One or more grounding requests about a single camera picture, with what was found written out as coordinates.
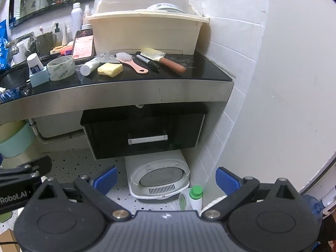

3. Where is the white cream tube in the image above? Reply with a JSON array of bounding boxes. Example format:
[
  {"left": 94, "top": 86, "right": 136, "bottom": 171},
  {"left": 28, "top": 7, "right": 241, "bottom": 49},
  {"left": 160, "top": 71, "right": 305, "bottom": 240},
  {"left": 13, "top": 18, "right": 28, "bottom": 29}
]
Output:
[{"left": 80, "top": 58, "right": 101, "bottom": 76}]

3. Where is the orange plastic item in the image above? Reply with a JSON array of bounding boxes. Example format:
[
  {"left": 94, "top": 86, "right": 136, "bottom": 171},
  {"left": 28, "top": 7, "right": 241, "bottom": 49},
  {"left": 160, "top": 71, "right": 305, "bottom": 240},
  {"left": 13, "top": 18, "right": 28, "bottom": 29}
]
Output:
[{"left": 52, "top": 43, "right": 74, "bottom": 55}]

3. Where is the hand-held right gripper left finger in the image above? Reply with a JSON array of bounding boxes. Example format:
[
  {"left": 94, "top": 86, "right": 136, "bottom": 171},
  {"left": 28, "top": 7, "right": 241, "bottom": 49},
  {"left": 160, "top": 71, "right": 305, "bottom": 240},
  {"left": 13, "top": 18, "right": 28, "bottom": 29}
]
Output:
[{"left": 28, "top": 166, "right": 132, "bottom": 221}]

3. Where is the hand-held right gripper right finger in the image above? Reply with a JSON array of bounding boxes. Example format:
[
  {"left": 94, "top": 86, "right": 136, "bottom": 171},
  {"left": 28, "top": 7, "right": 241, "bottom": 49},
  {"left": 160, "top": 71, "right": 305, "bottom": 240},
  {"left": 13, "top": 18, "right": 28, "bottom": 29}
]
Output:
[{"left": 201, "top": 167, "right": 302, "bottom": 219}]

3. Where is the dark green cup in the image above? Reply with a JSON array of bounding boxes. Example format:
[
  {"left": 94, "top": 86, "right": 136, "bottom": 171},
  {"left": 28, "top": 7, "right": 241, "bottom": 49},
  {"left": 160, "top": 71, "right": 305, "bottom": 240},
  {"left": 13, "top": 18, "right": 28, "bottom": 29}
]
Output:
[{"left": 36, "top": 31, "right": 57, "bottom": 55}]

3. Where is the cardboard box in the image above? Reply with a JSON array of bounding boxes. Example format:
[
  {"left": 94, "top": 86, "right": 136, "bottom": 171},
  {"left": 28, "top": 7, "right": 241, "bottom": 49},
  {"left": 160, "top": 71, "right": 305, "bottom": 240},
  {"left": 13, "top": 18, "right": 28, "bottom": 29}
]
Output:
[{"left": 0, "top": 228, "right": 19, "bottom": 252}]

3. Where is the yellow soap bar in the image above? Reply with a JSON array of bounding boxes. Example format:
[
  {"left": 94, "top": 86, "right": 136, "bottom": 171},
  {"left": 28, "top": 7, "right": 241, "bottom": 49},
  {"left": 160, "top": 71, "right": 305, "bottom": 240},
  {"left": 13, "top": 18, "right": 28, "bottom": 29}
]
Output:
[{"left": 97, "top": 62, "right": 124, "bottom": 78}]

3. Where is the black drawer with metal handle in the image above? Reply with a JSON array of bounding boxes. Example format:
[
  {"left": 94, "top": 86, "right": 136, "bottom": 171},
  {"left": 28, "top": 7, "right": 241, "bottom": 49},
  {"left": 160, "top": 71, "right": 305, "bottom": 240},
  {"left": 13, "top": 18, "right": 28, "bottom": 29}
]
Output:
[{"left": 83, "top": 114, "right": 206, "bottom": 160}]

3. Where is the black marker pen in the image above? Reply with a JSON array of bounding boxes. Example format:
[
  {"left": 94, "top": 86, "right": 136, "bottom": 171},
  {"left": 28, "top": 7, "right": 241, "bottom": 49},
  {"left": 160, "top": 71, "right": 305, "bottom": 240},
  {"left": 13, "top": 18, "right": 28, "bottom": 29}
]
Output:
[{"left": 136, "top": 54, "right": 160, "bottom": 70}]

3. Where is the wall mirror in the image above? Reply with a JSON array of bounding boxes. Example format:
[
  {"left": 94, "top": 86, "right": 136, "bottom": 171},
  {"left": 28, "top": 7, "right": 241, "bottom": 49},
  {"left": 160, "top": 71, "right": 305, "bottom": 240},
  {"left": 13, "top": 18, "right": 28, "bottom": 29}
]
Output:
[{"left": 9, "top": 0, "right": 101, "bottom": 28}]

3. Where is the white bottle with green cap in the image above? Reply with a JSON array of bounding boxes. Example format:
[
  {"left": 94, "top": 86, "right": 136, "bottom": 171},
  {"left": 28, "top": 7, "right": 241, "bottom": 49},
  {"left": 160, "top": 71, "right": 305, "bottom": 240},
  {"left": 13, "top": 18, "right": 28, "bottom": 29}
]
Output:
[{"left": 188, "top": 185, "right": 204, "bottom": 212}]

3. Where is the clear plastic rack lid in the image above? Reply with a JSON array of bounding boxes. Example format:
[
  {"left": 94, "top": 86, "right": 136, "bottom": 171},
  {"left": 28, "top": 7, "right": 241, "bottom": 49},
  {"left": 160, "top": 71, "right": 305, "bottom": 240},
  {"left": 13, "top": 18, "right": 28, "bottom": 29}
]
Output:
[{"left": 93, "top": 0, "right": 204, "bottom": 16}]

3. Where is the clear tape roll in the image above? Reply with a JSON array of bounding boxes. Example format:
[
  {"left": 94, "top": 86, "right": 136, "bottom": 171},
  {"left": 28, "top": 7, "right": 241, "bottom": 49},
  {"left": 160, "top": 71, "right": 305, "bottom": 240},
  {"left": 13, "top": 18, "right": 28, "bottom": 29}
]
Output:
[{"left": 47, "top": 55, "right": 76, "bottom": 81}]

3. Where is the smartphone with lit screen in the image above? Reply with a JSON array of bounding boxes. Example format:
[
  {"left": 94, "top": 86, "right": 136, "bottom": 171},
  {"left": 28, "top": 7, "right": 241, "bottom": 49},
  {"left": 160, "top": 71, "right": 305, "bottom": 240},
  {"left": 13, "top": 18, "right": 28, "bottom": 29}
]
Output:
[{"left": 71, "top": 28, "right": 95, "bottom": 60}]

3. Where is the pink handled brush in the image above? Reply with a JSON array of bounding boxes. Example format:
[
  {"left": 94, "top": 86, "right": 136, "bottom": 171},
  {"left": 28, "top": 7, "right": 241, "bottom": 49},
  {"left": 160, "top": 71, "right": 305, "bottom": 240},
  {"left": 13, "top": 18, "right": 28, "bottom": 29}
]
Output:
[{"left": 115, "top": 52, "right": 149, "bottom": 74}]

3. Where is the corrugated metal hose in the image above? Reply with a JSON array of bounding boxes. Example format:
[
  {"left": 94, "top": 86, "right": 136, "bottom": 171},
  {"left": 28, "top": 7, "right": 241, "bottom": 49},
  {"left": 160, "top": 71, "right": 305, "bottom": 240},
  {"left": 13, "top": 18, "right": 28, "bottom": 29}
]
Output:
[{"left": 28, "top": 119, "right": 86, "bottom": 145}]

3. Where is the brown handled scrub brush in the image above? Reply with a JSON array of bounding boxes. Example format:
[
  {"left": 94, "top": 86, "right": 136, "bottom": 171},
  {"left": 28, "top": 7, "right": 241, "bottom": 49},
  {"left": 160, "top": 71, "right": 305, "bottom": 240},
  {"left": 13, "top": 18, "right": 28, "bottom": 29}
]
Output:
[{"left": 140, "top": 48, "right": 186, "bottom": 73}]

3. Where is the blue water jug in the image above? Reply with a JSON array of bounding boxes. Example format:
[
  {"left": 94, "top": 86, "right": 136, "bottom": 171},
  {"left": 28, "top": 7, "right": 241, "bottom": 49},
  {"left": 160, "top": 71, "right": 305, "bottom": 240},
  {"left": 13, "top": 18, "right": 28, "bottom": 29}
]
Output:
[{"left": 299, "top": 193, "right": 324, "bottom": 225}]

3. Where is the metal faucet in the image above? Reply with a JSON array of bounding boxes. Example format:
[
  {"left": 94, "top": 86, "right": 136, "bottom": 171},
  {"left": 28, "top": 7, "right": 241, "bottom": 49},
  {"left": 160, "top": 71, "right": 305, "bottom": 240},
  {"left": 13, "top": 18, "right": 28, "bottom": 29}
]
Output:
[{"left": 5, "top": 31, "right": 36, "bottom": 58}]

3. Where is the white cup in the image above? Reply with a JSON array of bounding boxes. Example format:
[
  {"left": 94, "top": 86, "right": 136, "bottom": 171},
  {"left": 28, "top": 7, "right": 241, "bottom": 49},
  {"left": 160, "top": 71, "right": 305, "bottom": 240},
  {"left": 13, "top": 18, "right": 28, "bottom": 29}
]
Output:
[{"left": 12, "top": 49, "right": 27, "bottom": 65}]

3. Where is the tall white bottle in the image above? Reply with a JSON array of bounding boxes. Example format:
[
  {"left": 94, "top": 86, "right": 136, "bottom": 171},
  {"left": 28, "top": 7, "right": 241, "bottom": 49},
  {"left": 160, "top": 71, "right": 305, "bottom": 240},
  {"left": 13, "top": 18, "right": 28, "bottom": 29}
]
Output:
[{"left": 71, "top": 2, "right": 82, "bottom": 40}]

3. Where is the black sink basin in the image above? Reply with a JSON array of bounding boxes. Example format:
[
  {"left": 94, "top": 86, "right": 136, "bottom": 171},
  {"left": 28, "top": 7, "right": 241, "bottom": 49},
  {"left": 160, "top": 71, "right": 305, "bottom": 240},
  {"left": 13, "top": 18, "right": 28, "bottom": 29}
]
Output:
[{"left": 0, "top": 67, "right": 30, "bottom": 90}]

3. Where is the white bowl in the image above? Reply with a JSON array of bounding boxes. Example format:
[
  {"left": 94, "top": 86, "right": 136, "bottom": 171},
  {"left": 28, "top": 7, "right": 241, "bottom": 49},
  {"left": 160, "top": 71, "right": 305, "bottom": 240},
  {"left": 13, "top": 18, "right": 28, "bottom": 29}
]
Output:
[{"left": 146, "top": 3, "right": 184, "bottom": 13}]

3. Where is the blue striped packet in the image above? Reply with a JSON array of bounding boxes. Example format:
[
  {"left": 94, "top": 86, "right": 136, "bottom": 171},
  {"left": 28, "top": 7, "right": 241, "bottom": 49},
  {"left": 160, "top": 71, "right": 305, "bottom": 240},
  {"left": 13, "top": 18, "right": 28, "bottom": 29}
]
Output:
[{"left": 0, "top": 87, "right": 23, "bottom": 103}]

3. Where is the blue printed packet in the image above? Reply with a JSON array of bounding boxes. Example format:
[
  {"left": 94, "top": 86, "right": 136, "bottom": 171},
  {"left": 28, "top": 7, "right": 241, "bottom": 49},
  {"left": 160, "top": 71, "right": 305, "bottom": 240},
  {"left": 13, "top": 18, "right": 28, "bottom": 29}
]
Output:
[{"left": 0, "top": 20, "right": 11, "bottom": 70}]

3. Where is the cream dish rack box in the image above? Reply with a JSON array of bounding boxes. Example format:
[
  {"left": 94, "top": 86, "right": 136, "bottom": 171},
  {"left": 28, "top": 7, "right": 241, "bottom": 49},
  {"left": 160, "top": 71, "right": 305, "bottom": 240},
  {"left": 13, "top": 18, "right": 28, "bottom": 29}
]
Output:
[{"left": 84, "top": 12, "right": 210, "bottom": 55}]

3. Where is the clear plastic wrapper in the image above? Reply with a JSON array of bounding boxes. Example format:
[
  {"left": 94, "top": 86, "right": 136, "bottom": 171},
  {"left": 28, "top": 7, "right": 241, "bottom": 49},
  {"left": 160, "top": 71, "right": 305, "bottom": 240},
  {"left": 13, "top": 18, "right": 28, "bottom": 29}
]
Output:
[{"left": 96, "top": 50, "right": 120, "bottom": 65}]

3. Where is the mint green basin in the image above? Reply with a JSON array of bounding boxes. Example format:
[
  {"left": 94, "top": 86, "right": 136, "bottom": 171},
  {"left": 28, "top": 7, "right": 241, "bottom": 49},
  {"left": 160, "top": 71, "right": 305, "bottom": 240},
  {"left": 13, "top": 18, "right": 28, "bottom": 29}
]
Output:
[{"left": 0, "top": 122, "right": 34, "bottom": 158}]

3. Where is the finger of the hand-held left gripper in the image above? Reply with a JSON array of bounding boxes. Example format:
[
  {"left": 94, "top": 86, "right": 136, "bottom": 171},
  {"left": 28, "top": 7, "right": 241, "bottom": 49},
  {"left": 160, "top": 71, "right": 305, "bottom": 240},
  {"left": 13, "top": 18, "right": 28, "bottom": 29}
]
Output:
[{"left": 0, "top": 155, "right": 52, "bottom": 187}]

